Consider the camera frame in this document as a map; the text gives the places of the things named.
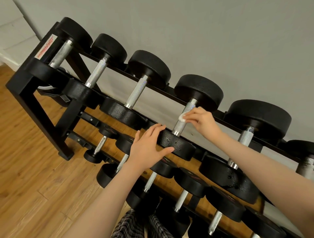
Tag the person's left hand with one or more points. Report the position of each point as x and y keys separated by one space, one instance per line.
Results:
x=144 y=149

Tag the person's right hand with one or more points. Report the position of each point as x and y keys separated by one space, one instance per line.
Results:
x=204 y=123

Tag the person's right thumb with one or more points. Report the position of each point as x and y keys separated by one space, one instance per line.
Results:
x=190 y=120

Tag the person's left little finger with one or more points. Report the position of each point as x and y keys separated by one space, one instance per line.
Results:
x=137 y=137

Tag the person's left middle finger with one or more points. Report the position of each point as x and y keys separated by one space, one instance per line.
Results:
x=155 y=131

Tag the person's left thumb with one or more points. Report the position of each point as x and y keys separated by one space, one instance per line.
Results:
x=166 y=151

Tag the white cotton pad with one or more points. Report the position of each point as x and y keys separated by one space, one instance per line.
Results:
x=182 y=117

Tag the black round-head dumbbell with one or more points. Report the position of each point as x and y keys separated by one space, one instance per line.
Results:
x=196 y=90

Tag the person's left forearm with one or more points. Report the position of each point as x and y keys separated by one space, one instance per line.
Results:
x=108 y=203

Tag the person's right forearm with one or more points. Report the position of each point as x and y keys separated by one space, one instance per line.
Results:
x=267 y=176

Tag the row of small black dumbbells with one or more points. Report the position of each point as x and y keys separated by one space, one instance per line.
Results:
x=191 y=182

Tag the row of large black dumbbells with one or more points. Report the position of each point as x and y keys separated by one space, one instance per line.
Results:
x=149 y=66

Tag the black white plaid garment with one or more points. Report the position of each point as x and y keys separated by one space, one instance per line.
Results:
x=127 y=226

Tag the black metal dumbbell rack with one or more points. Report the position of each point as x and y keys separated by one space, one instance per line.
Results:
x=27 y=85

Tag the white red rack label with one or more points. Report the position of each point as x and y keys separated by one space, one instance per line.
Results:
x=45 y=46

